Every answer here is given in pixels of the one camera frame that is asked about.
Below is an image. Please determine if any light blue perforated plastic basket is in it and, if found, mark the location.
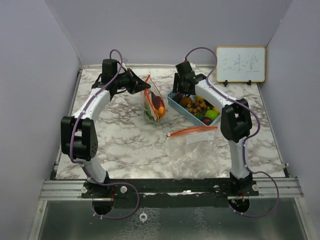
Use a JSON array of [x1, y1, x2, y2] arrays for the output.
[[166, 91, 221, 127]]

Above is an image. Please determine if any aluminium extrusion frame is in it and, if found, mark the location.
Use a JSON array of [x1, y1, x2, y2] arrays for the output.
[[39, 177, 304, 201]]

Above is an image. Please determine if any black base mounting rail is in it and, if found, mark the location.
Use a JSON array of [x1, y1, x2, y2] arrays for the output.
[[81, 178, 259, 209]]

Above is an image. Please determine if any green leafy vegetable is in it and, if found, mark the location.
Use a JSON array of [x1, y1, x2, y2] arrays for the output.
[[143, 100, 158, 124]]

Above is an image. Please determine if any small whiteboard wooden frame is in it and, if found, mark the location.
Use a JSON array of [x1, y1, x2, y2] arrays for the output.
[[216, 46, 266, 83]]

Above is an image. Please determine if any purple eggplant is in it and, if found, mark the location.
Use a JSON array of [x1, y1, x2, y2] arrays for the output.
[[173, 93, 185, 104]]

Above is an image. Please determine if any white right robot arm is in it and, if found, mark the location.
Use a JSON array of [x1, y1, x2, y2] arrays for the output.
[[173, 61, 253, 196]]

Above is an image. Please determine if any clear zip bag orange zipper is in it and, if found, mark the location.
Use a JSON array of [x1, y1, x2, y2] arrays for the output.
[[142, 73, 166, 124]]

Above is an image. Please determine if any brown kiwi fruit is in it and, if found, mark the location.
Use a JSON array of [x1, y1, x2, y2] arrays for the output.
[[180, 96, 192, 108]]

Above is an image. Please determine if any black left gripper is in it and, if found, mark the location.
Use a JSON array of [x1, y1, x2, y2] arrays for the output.
[[113, 67, 151, 95]]

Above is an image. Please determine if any green wrinkled ball fruit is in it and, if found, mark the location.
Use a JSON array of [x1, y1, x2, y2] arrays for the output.
[[204, 109, 219, 121]]

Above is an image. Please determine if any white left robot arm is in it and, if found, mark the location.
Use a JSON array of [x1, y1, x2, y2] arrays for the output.
[[60, 58, 151, 198]]

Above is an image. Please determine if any red and orange meat slab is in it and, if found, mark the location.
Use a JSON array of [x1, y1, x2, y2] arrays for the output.
[[151, 92, 166, 119]]

